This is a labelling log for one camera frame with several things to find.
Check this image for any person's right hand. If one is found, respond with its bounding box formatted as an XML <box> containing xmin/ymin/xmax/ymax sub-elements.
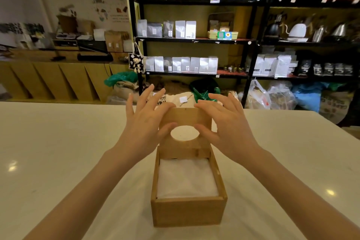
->
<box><xmin>194</xmin><ymin>93</ymin><xmax>262</xmax><ymax>165</ymax></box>

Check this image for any person's left hand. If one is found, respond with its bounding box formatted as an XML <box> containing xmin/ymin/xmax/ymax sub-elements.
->
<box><xmin>111</xmin><ymin>84</ymin><xmax>178</xmax><ymax>164</ymax></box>

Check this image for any wooden lid with oval hole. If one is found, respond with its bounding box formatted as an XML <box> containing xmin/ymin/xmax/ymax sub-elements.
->
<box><xmin>158</xmin><ymin>107</ymin><xmax>213</xmax><ymax>160</ymax></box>

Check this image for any person's right forearm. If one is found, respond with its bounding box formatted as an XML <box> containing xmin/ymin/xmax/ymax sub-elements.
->
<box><xmin>245</xmin><ymin>147</ymin><xmax>360</xmax><ymax>240</ymax></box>

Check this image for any person's left forearm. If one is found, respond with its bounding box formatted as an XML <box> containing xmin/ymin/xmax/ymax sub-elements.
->
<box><xmin>23</xmin><ymin>147</ymin><xmax>133</xmax><ymax>240</ymax></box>

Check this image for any dark green bag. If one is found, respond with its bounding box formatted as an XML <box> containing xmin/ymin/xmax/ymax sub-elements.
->
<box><xmin>189</xmin><ymin>77</ymin><xmax>222</xmax><ymax>103</ymax></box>

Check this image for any white cloth sack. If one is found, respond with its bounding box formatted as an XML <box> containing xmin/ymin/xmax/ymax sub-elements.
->
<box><xmin>150</xmin><ymin>92</ymin><xmax>196</xmax><ymax>108</ymax></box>

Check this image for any green plastic bag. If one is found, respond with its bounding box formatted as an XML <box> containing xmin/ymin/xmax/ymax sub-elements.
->
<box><xmin>104</xmin><ymin>71</ymin><xmax>139</xmax><ymax>87</ymax></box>

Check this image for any group of small glass jars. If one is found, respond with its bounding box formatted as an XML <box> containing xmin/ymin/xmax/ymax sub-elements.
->
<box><xmin>223</xmin><ymin>65</ymin><xmax>246</xmax><ymax>73</ymax></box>

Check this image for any clear plastic bag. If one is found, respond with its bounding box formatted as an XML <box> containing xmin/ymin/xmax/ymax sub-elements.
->
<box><xmin>244</xmin><ymin>79</ymin><xmax>272</xmax><ymax>110</ymax></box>
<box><xmin>267</xmin><ymin>82</ymin><xmax>298</xmax><ymax>110</ymax></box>

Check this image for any row of silver labelled pouches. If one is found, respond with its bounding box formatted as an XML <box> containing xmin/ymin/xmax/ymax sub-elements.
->
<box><xmin>145</xmin><ymin>56</ymin><xmax>219</xmax><ymax>74</ymax></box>

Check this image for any stack of white napkins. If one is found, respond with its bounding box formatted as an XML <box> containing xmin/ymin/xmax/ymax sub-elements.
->
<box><xmin>156</xmin><ymin>158</ymin><xmax>220</xmax><ymax>199</ymax></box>

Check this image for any group of large white bags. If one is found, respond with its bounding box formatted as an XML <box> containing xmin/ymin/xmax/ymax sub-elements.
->
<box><xmin>252</xmin><ymin>54</ymin><xmax>299</xmax><ymax>78</ymax></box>

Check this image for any dark grey coffee pouch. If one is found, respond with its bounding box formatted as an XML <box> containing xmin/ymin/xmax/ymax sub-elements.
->
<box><xmin>147</xmin><ymin>22</ymin><xmax>163</xmax><ymax>38</ymax></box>

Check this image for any yellow tray with boxes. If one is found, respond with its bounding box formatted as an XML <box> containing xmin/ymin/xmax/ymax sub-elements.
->
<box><xmin>207</xmin><ymin>13</ymin><xmax>239</xmax><ymax>41</ymax></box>

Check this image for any white coffee pouch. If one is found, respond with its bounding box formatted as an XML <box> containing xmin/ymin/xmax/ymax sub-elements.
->
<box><xmin>185</xmin><ymin>21</ymin><xmax>197</xmax><ymax>39</ymax></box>
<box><xmin>175</xmin><ymin>20</ymin><xmax>186</xmax><ymax>39</ymax></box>

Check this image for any wooden counter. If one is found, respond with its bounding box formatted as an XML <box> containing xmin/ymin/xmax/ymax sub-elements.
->
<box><xmin>0</xmin><ymin>48</ymin><xmax>130</xmax><ymax>103</ymax></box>

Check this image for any wooden tissue box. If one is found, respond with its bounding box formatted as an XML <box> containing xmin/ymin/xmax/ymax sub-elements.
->
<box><xmin>150</xmin><ymin>145</ymin><xmax>228</xmax><ymax>228</ymax></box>

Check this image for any black metal shelf rack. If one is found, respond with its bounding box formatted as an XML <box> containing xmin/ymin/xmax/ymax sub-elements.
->
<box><xmin>125</xmin><ymin>0</ymin><xmax>360</xmax><ymax>108</ymax></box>

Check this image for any blue plastic bag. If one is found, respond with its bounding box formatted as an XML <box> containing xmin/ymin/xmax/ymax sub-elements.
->
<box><xmin>291</xmin><ymin>83</ymin><xmax>324</xmax><ymax>113</ymax></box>

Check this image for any black gooseneck kettle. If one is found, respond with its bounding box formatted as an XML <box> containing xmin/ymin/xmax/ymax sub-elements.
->
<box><xmin>264</xmin><ymin>14</ymin><xmax>282</xmax><ymax>38</ymax></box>

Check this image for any brown paper bag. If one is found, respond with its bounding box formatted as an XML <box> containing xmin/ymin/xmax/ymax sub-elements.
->
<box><xmin>57</xmin><ymin>14</ymin><xmax>78</xmax><ymax>34</ymax></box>

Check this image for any white gooseneck kettle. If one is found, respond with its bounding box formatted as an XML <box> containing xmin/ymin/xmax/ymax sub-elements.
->
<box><xmin>282</xmin><ymin>23</ymin><xmax>309</xmax><ymax>42</ymax></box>

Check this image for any row of black coffee bags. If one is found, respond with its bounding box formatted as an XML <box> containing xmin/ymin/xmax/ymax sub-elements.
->
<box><xmin>298</xmin><ymin>59</ymin><xmax>354</xmax><ymax>77</ymax></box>

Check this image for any printed burlap sack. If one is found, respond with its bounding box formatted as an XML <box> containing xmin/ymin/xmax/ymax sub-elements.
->
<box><xmin>319</xmin><ymin>90</ymin><xmax>354</xmax><ymax>124</ymax></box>

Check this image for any small steel kettle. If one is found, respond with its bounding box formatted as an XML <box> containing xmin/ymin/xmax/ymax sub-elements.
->
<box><xmin>312</xmin><ymin>25</ymin><xmax>327</xmax><ymax>43</ymax></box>

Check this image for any cow plush keychain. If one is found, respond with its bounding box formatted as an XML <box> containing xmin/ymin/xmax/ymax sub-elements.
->
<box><xmin>128</xmin><ymin>52</ymin><xmax>146</xmax><ymax>74</ymax></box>

